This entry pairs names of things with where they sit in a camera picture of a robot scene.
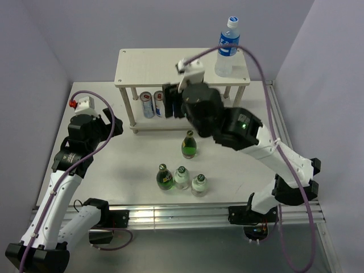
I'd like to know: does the white two-tier shelf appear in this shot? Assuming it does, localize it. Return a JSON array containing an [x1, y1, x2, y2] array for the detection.
[[114, 48, 250, 134]]

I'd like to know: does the aluminium front rail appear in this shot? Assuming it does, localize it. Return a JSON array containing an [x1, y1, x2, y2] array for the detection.
[[31, 198, 326, 231]]

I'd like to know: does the aluminium right side rail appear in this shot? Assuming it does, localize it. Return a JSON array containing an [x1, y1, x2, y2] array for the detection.
[[265, 81, 293, 150]]

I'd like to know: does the silver blue can left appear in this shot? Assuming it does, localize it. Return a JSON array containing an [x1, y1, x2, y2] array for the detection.
[[140, 92, 155, 119]]

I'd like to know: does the green glass bottle rear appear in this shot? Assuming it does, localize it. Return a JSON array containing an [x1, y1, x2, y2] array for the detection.
[[181, 130, 197, 159]]

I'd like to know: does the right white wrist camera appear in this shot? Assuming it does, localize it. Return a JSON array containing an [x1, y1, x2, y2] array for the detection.
[[176, 59, 205, 93]]

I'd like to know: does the clear glass bottle middle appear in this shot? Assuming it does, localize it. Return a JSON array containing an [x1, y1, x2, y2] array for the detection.
[[173, 166, 190, 190]]

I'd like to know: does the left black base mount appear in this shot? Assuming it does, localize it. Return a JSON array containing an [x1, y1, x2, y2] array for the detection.
[[88, 209, 129, 245]]

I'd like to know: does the clear glass bottle right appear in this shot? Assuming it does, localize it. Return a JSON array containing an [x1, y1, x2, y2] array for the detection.
[[191, 174, 208, 197]]

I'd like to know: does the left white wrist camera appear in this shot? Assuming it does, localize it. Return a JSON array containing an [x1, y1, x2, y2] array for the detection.
[[69, 96, 97, 117]]

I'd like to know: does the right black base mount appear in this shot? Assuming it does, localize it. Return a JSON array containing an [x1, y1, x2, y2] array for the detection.
[[228, 205, 278, 240]]

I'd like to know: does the Pocari Sweat bottle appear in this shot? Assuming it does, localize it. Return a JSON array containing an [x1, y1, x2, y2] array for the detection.
[[214, 16, 240, 77]]

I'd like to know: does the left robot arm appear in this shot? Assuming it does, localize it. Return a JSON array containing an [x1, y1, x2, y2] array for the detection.
[[5, 108, 123, 272]]

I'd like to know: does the blue silver Red Bull can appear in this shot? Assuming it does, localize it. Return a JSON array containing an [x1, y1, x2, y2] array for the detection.
[[154, 90, 165, 118]]

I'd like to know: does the green glass bottle front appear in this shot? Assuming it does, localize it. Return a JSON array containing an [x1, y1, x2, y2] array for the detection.
[[156, 164, 173, 191]]

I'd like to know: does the aluminium rail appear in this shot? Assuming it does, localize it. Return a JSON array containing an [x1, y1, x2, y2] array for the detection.
[[265, 81, 293, 150], [31, 198, 326, 231]]

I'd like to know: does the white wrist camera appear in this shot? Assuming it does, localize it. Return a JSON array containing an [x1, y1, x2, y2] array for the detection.
[[69, 96, 97, 117], [176, 59, 205, 93]]

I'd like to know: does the green glass bottle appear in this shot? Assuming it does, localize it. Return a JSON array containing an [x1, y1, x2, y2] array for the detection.
[[181, 130, 197, 159], [156, 164, 173, 191]]

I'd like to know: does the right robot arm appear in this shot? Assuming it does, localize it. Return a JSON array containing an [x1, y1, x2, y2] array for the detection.
[[162, 82, 321, 225]]

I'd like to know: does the clear glass bottle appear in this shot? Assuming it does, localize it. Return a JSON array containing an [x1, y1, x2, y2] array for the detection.
[[191, 174, 208, 197], [173, 166, 190, 190]]

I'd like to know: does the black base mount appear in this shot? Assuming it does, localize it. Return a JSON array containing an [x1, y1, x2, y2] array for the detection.
[[88, 209, 129, 245], [228, 205, 278, 240]]

